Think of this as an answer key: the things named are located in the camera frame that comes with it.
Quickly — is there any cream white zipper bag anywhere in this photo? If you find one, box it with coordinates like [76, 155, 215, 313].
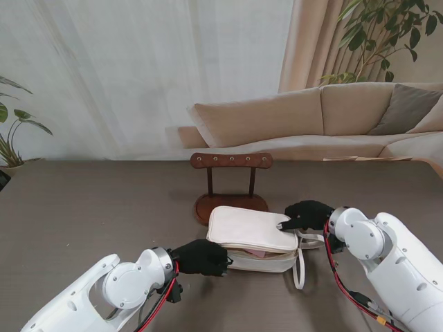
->
[206, 205, 325, 291]

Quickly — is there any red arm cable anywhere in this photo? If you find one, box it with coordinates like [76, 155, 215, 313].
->
[323, 221, 411, 332]
[136, 261, 181, 332]

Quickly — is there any beige pleated curtain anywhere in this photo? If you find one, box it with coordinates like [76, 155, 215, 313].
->
[278, 0, 443, 93]

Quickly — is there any tall dark-leaf houseplant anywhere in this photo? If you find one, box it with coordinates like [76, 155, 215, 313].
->
[320, 0, 443, 86]

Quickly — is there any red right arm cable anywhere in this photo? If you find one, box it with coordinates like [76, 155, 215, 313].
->
[323, 221, 411, 332]

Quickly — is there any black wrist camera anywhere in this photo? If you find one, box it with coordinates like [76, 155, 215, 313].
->
[168, 276, 183, 305]
[327, 233, 347, 256]

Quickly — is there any grey sofa cushion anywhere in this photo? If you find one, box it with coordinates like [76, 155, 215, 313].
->
[368, 83, 443, 136]

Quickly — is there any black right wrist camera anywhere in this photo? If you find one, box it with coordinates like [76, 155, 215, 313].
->
[327, 233, 347, 256]

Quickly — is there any beige sofa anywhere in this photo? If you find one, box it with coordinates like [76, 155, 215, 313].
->
[178, 82, 443, 167]

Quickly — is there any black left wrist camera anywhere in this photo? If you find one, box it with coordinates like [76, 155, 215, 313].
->
[168, 276, 183, 305]

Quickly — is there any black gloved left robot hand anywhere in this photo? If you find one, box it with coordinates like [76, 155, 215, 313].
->
[172, 239, 233, 277]

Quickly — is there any broad-leaf green houseplant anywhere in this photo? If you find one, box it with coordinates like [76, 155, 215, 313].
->
[0, 75, 53, 167]

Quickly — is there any white sheer curtain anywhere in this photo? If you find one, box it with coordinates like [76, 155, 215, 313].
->
[0, 0, 295, 162]

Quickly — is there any beige sofa cushion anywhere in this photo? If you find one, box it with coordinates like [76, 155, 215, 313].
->
[406, 103, 443, 135]

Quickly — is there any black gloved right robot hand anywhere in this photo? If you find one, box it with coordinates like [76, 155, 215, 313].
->
[279, 200, 335, 232]

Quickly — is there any brown wooden necklace stand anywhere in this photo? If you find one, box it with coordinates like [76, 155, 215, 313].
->
[190, 152, 274, 228]

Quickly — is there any red left arm cable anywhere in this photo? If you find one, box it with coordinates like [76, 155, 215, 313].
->
[136, 261, 181, 332]

